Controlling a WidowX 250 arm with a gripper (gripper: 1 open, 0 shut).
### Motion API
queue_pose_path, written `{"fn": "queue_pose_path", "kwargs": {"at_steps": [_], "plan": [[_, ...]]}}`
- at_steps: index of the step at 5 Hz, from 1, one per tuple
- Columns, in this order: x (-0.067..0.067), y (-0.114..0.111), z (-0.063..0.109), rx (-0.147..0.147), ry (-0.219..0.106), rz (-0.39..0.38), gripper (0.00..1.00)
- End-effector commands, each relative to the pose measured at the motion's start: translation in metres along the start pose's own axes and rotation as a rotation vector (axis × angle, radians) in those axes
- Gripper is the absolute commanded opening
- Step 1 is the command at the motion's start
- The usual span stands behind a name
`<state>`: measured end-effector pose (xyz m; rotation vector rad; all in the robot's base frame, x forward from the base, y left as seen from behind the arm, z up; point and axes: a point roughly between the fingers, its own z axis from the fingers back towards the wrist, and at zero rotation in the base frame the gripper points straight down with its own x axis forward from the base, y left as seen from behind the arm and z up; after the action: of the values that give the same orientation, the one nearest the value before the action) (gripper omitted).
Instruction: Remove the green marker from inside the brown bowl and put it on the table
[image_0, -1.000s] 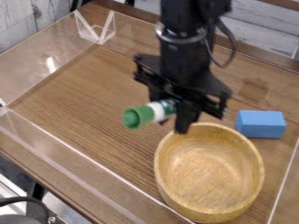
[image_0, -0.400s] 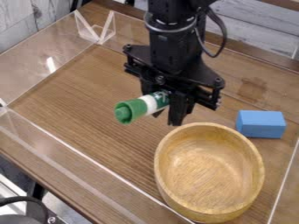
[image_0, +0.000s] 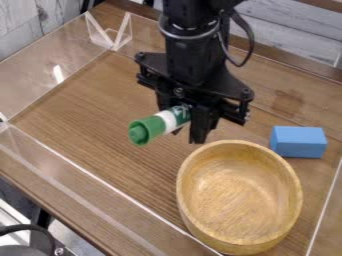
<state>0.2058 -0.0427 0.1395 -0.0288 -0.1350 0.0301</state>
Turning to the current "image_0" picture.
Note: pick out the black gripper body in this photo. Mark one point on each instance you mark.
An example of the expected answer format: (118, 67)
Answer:
(193, 66)

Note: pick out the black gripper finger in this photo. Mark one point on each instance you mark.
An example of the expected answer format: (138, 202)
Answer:
(169, 99)
(205, 118)

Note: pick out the green Expo marker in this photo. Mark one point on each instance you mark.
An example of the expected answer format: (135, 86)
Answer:
(159, 124)

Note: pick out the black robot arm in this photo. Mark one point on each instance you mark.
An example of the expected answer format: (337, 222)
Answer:
(205, 15)

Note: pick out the brown wooden bowl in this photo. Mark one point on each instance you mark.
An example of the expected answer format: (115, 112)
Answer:
(240, 196)

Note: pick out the blue foam block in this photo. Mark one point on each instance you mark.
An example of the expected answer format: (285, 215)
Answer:
(298, 142)

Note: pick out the clear acrylic corner bracket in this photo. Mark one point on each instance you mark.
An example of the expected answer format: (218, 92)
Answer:
(107, 37)

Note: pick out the clear acrylic barrier wall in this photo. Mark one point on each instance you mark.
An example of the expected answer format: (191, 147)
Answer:
(115, 222)

